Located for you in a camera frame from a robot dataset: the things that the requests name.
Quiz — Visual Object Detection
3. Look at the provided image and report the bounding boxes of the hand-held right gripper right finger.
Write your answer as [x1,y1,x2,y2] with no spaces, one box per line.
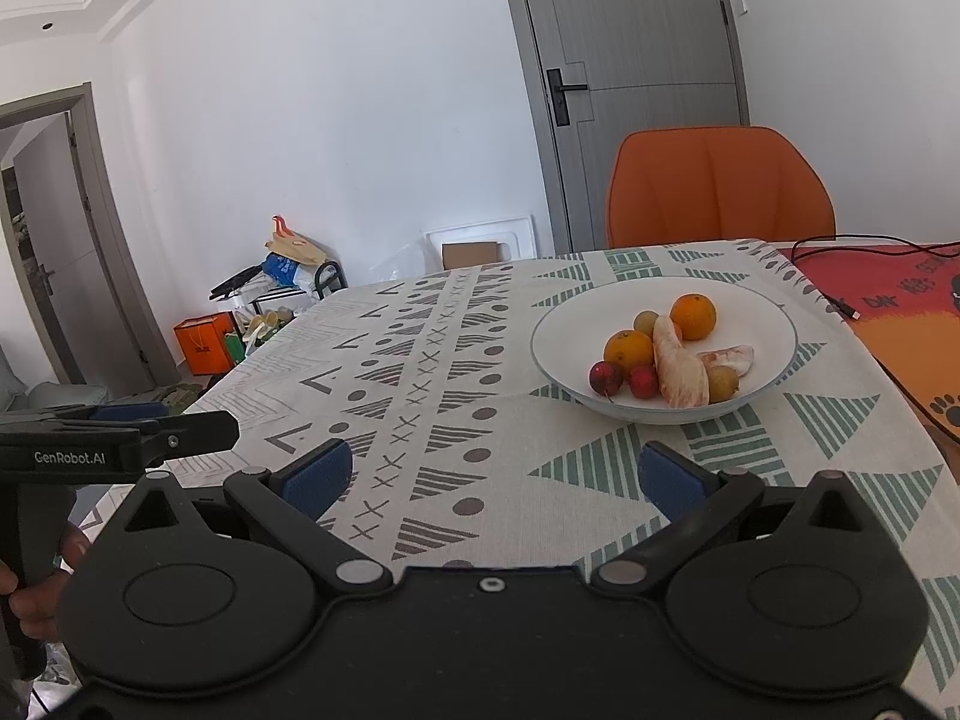
[591,441,875,599]

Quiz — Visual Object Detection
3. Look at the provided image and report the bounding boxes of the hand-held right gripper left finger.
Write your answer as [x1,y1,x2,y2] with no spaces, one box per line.
[120,439,395,598]

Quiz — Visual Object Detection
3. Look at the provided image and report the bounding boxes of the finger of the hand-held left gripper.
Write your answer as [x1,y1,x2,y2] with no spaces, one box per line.
[139,411,241,470]
[0,401,177,430]

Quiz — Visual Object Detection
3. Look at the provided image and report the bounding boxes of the peeled pomelo wedge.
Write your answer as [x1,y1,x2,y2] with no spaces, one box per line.
[651,315,710,410]

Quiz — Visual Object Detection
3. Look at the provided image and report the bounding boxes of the brown round fruit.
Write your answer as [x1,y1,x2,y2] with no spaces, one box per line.
[706,364,742,404]

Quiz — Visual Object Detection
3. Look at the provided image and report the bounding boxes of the small round orange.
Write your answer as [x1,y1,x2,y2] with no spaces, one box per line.
[604,330,656,377]

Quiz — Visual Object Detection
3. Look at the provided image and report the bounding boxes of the white round bowl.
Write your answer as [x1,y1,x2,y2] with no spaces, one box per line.
[530,275,798,425]

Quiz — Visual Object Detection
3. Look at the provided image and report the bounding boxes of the person's left hand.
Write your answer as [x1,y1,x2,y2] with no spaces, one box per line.
[0,523,92,642]

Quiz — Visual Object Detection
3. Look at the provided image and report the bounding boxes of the grey cushion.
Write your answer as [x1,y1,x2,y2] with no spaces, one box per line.
[26,382,110,410]

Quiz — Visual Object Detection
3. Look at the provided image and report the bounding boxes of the orange box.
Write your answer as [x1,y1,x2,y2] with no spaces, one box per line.
[174,313,237,376]

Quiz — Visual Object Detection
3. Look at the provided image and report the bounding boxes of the pale slippers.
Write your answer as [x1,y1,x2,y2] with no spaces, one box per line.
[244,307,293,346]

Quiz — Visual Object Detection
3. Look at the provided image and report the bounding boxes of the flat black item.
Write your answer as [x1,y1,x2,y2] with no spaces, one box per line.
[210,266,271,299]

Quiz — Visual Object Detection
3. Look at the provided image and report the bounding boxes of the light grey room door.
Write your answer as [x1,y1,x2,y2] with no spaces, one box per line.
[11,112,143,391]

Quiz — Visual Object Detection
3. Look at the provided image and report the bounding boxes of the black storage rack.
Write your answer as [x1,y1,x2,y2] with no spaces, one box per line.
[251,261,347,316]

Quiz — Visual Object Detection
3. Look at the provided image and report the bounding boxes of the tan paper bag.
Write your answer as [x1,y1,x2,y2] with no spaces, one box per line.
[264,214,331,263]

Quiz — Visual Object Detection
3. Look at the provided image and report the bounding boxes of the brown cardboard box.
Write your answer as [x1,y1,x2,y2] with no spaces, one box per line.
[441,241,502,269]

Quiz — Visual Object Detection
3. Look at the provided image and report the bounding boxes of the red printed mat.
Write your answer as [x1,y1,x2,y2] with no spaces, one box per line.
[780,240,960,440]

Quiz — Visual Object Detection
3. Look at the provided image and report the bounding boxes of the orange chair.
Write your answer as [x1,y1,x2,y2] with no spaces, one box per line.
[605,126,837,248]

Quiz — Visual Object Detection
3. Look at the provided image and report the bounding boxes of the black cable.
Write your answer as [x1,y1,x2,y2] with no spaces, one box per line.
[791,234,960,320]

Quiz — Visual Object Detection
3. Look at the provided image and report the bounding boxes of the black door handle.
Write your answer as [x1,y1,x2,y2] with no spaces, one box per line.
[546,67,590,127]

